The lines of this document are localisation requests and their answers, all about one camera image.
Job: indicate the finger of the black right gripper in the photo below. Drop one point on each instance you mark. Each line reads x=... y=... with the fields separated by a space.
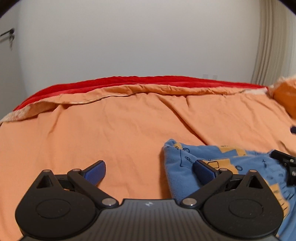
x=293 y=129
x=283 y=158

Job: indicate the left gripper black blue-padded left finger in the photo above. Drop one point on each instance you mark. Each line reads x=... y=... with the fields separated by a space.
x=58 y=207

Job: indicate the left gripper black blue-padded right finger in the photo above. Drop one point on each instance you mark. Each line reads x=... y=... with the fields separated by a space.
x=235 y=205

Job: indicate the blue pants with orange cars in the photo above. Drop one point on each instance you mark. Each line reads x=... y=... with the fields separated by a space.
x=179 y=160

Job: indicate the orange pillow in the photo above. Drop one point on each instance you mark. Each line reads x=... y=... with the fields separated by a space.
x=284 y=92

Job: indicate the beige pleated curtain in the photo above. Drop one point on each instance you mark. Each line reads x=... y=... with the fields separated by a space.
x=276 y=44

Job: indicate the orange duvet cover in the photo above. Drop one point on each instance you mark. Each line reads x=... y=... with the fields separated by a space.
x=127 y=126

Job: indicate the white door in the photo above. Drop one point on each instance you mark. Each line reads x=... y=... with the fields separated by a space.
x=13 y=90

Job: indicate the red bed sheet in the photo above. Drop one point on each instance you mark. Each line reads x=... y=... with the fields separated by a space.
x=89 y=85

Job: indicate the keys in door lock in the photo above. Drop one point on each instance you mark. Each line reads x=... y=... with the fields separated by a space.
x=11 y=40

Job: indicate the white wall socket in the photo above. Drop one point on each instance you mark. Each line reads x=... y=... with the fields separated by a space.
x=212 y=77

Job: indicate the black door handle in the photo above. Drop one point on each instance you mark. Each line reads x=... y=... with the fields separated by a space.
x=9 y=32

